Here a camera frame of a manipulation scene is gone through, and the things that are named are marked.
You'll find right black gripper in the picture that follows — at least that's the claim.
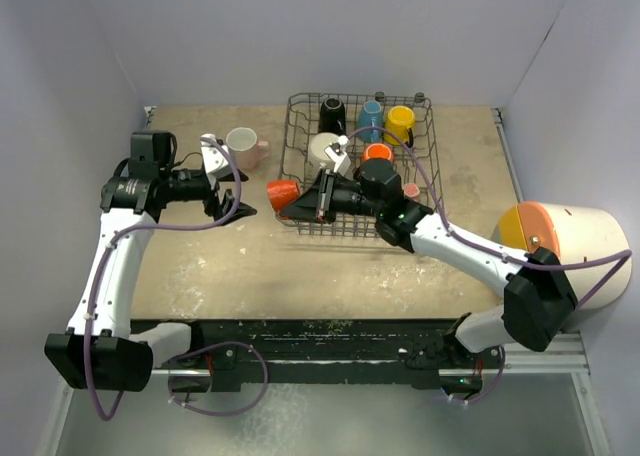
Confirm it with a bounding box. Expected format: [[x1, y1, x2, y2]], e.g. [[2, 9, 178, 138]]
[[282, 169, 383, 224]]

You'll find small red-orange cup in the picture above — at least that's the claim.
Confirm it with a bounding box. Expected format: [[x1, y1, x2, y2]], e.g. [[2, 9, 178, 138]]
[[266, 179, 301, 213]]

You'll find pink faceted mug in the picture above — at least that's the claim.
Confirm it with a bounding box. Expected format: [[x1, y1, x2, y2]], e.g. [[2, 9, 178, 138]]
[[225, 127, 270, 170]]

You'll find small salmon pink cup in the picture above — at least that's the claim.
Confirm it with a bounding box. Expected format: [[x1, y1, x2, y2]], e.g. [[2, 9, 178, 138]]
[[403, 183, 421, 201]]

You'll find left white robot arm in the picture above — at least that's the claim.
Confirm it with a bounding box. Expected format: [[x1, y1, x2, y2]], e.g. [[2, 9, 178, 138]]
[[44, 131, 256, 392]]

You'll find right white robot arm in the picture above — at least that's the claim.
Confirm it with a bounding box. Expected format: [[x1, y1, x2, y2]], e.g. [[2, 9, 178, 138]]
[[270, 159, 578, 367]]

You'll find cream white mug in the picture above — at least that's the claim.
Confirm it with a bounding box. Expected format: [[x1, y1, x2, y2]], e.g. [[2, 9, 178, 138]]
[[307, 132, 339, 169]]

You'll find blue mug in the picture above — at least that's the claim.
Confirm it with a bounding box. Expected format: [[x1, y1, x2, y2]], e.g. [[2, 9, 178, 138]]
[[356, 100, 384, 144]]

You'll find yellow mug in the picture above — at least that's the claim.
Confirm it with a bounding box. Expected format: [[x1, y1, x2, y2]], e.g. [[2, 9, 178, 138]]
[[384, 105, 416, 148]]

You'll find white cylinder with orange lid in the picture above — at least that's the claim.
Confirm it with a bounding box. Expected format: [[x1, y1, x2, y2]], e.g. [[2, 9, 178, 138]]
[[491, 201, 632, 310]]

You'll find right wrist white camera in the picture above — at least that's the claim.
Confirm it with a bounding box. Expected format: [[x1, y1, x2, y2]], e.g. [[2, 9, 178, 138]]
[[324, 135, 351, 177]]

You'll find orange mug black handle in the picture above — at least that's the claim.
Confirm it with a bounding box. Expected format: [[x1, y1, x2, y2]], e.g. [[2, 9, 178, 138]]
[[361, 142, 394, 163]]

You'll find grey wire dish rack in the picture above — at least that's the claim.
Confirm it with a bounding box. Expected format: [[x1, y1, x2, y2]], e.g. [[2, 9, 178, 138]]
[[278, 91, 444, 208]]

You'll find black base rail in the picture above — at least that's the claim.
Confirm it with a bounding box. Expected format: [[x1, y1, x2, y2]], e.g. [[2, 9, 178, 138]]
[[160, 319, 504, 394]]

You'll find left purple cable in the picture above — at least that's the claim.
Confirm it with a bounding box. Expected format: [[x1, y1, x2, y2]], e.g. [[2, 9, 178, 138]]
[[82, 138, 271, 422]]

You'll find purple cable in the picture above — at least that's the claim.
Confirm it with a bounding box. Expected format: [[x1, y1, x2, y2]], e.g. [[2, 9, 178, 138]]
[[82, 138, 271, 422], [344, 126, 633, 408]]

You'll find aluminium frame rail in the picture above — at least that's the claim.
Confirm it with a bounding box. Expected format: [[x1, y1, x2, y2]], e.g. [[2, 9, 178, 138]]
[[152, 333, 591, 376]]

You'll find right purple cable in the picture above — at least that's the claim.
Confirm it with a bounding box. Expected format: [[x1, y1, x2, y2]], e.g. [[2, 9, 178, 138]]
[[344, 126, 633, 408]]

